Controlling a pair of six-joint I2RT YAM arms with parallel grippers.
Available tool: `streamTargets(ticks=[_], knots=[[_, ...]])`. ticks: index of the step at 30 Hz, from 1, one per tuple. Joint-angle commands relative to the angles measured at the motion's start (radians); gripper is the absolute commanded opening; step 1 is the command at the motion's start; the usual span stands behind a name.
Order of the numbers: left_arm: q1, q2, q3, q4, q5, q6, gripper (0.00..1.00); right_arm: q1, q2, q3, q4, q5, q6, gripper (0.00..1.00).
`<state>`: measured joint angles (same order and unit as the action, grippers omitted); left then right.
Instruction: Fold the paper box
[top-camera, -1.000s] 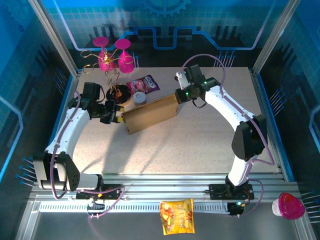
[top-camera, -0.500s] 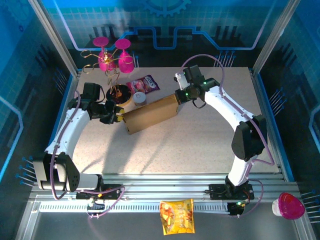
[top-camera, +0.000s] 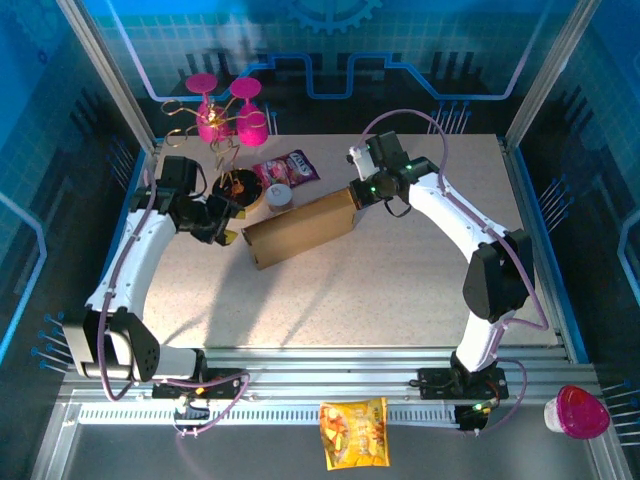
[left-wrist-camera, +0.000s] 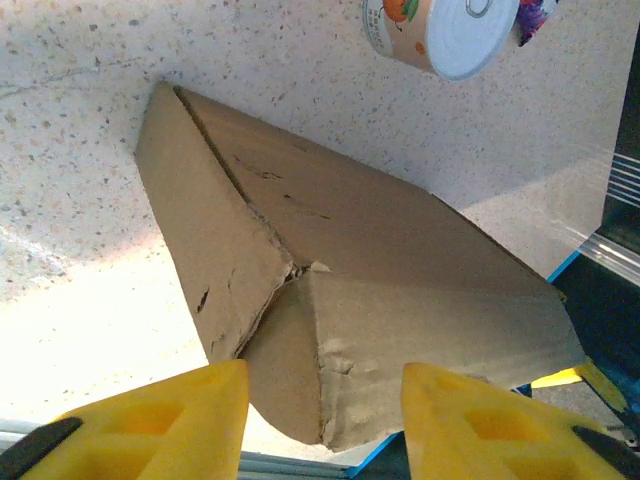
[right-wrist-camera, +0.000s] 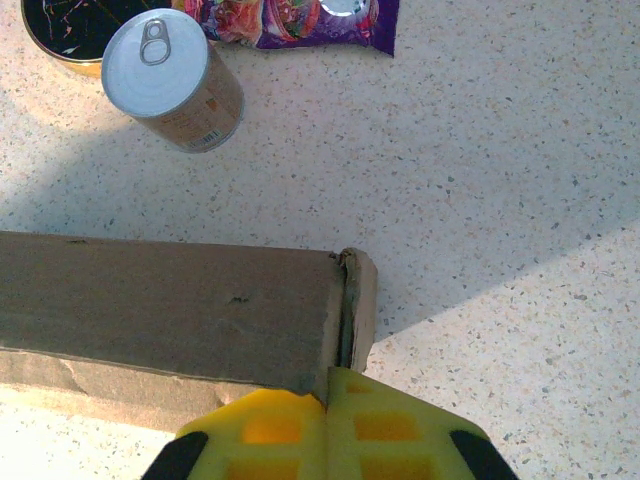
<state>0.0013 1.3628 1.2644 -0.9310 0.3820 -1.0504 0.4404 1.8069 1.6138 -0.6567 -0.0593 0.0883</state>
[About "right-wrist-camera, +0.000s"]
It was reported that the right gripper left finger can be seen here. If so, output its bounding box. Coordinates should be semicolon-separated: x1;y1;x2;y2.
142;388;329;480

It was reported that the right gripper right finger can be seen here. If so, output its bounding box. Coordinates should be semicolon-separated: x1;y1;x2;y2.
324;367;521;480

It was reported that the brown cardboard paper box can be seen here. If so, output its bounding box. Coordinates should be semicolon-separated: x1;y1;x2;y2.
0;230;379;434

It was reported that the tin can with pull tab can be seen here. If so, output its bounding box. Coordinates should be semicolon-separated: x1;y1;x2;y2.
101;8;246;154

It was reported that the purple snack bag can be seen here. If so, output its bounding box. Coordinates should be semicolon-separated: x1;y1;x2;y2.
172;0;401;59

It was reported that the black bowl with gold rim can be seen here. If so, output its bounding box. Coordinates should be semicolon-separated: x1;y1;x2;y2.
20;0;174;80

